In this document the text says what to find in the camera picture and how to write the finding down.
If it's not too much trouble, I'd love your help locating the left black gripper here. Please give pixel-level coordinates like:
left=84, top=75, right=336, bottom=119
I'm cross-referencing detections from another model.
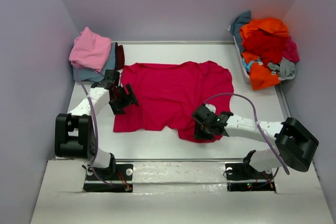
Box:
left=109, top=83, right=139, bottom=115

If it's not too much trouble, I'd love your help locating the magenta t shirt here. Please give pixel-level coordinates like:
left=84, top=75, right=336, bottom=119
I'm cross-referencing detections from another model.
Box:
left=113, top=61, right=234, bottom=143
left=282, top=37, right=300, bottom=64

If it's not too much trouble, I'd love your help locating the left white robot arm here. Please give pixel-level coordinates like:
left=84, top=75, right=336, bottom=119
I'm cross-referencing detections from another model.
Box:
left=55, top=70, right=139, bottom=180

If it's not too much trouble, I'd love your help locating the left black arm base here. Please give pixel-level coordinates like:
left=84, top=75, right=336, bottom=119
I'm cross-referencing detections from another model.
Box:
left=82, top=163, right=134, bottom=193

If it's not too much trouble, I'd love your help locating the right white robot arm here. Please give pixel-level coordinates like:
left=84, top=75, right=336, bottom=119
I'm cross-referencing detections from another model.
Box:
left=192, top=104, right=319, bottom=178

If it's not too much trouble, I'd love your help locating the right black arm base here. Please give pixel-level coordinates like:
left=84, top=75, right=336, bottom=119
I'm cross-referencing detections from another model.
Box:
left=223, top=163, right=276, bottom=192

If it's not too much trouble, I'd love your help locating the dark red folded t shirt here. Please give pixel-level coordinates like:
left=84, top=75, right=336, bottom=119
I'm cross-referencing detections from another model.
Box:
left=114, top=42, right=125, bottom=70

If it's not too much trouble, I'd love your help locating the light blue folded t shirt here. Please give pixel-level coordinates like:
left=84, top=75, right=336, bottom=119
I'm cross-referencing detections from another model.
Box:
left=72, top=43, right=116, bottom=82

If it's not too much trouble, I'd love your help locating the pink folded t shirt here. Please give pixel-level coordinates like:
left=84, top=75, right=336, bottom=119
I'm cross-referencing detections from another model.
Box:
left=69, top=27, right=112, bottom=71

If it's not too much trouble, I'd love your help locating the orange t shirt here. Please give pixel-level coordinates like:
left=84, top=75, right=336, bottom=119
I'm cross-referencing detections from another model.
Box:
left=239, top=18, right=289, bottom=90

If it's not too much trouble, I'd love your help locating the grey t shirt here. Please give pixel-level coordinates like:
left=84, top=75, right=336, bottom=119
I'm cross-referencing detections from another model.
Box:
left=267, top=57, right=296, bottom=80

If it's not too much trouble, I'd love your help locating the teal blue t shirt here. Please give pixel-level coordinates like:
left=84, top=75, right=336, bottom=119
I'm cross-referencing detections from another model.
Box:
left=229, top=10, right=251, bottom=46

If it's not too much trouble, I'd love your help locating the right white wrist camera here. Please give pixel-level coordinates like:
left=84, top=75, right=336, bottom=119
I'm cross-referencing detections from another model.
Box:
left=205, top=104, right=216, bottom=113

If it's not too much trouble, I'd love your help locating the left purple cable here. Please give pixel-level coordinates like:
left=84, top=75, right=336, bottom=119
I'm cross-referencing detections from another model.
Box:
left=76, top=68, right=132, bottom=188

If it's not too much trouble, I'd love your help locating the purple cable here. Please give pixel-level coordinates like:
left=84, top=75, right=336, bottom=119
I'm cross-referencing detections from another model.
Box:
left=76, top=68, right=132, bottom=188
left=203, top=93, right=290, bottom=190

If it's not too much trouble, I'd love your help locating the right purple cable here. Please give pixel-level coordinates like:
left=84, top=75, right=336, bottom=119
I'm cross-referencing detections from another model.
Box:
left=203, top=93, right=290, bottom=190

